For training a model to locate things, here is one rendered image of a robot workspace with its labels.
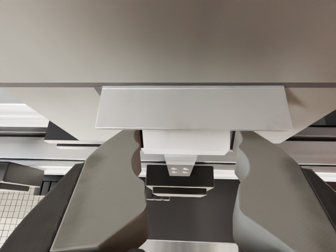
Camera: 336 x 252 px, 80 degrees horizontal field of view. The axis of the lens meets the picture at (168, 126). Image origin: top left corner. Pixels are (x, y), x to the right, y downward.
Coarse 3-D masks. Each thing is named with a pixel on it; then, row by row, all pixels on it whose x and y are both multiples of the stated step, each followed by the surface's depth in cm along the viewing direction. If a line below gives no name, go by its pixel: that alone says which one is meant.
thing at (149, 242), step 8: (152, 240) 17; (160, 240) 17; (168, 240) 17; (176, 240) 17; (144, 248) 17; (152, 248) 17; (160, 248) 16; (168, 248) 16; (176, 248) 16; (184, 248) 16; (192, 248) 16; (200, 248) 16; (208, 248) 16; (216, 248) 16; (224, 248) 16; (232, 248) 16
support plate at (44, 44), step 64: (0, 0) 6; (64, 0) 6; (128, 0) 6; (192, 0) 6; (256, 0) 6; (320, 0) 5; (0, 64) 8; (64, 64) 8; (128, 64) 8; (192, 64) 8; (256, 64) 8; (320, 64) 8; (64, 128) 16
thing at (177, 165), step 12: (168, 156) 22; (180, 156) 21; (192, 156) 21; (156, 168) 36; (168, 168) 28; (180, 168) 28; (192, 168) 36; (204, 168) 36; (156, 180) 35; (168, 180) 35; (180, 180) 35; (192, 180) 35; (204, 180) 35; (156, 192) 36; (168, 192) 35; (180, 192) 35; (192, 192) 35; (204, 192) 35
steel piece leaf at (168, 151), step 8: (144, 152) 21; (152, 152) 21; (160, 152) 21; (168, 152) 21; (176, 152) 21; (184, 152) 21; (192, 152) 21; (200, 152) 21; (208, 152) 20; (216, 152) 20; (224, 152) 20
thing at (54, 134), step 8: (48, 128) 19; (56, 128) 19; (48, 136) 19; (56, 136) 19; (64, 136) 19; (72, 136) 19; (56, 144) 21; (64, 144) 21; (72, 144) 21; (80, 144) 21; (88, 144) 21; (96, 144) 21
